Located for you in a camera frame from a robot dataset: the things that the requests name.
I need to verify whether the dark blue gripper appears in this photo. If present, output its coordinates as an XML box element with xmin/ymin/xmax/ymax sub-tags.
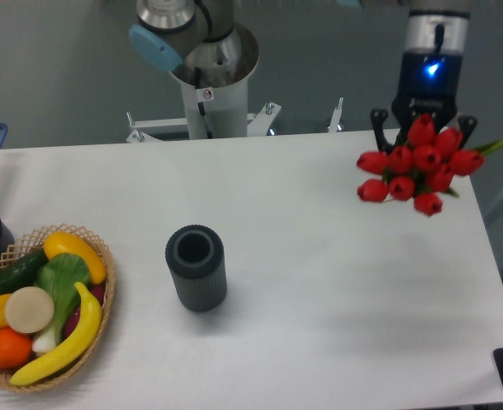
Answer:
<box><xmin>370</xmin><ymin>1</ymin><xmax>478</xmax><ymax>153</ymax></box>

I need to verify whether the red tulip bouquet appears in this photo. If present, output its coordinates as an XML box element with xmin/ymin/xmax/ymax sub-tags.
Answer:
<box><xmin>356</xmin><ymin>114</ymin><xmax>503</xmax><ymax>217</ymax></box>

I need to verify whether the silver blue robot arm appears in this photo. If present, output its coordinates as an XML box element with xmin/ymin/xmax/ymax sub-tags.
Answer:
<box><xmin>129</xmin><ymin>1</ymin><xmax>477</xmax><ymax>152</ymax></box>

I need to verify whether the dark grey ribbed vase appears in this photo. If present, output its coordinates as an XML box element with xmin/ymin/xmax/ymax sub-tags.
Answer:
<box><xmin>165</xmin><ymin>225</ymin><xmax>227</xmax><ymax>313</ymax></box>

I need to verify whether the dark red vegetable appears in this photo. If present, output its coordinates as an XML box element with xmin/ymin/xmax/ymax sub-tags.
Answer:
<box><xmin>63</xmin><ymin>284</ymin><xmax>106</xmax><ymax>339</ymax></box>

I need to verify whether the yellow squash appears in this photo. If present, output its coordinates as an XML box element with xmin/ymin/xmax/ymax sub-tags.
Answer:
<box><xmin>43</xmin><ymin>231</ymin><xmax>107</xmax><ymax>284</ymax></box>

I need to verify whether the green bok choy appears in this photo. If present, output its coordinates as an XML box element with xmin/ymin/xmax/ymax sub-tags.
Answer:
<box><xmin>32</xmin><ymin>253</ymin><xmax>91</xmax><ymax>355</ymax></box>

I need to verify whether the yellow banana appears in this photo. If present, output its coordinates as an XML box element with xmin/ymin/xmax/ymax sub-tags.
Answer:
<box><xmin>9</xmin><ymin>282</ymin><xmax>102</xmax><ymax>387</ymax></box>

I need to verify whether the woven wicker basket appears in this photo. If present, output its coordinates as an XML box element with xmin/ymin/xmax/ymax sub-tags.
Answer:
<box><xmin>0</xmin><ymin>224</ymin><xmax>116</xmax><ymax>394</ymax></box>

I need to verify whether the green cucumber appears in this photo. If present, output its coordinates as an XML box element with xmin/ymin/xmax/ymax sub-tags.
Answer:
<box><xmin>0</xmin><ymin>248</ymin><xmax>49</xmax><ymax>296</ymax></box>

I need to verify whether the beige round disc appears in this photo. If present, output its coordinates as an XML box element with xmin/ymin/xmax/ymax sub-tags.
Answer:
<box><xmin>4</xmin><ymin>286</ymin><xmax>55</xmax><ymax>334</ymax></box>

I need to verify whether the orange fruit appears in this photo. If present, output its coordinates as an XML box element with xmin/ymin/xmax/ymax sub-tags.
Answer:
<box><xmin>0</xmin><ymin>327</ymin><xmax>32</xmax><ymax>369</ymax></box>

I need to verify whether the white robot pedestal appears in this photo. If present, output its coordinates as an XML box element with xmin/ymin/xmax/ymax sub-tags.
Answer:
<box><xmin>126</xmin><ymin>77</ymin><xmax>282</xmax><ymax>143</ymax></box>

